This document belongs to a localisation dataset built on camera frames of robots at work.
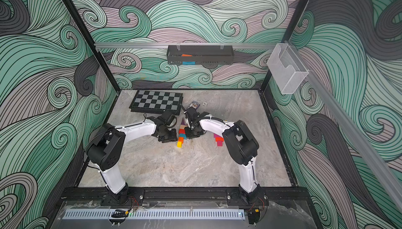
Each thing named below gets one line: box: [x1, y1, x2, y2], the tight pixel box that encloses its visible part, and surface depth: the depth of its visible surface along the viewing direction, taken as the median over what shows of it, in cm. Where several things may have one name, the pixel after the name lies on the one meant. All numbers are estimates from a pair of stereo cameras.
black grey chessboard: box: [128, 89, 184, 116], surface depth 110 cm
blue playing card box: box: [186, 100, 201, 110], surface depth 112 cm
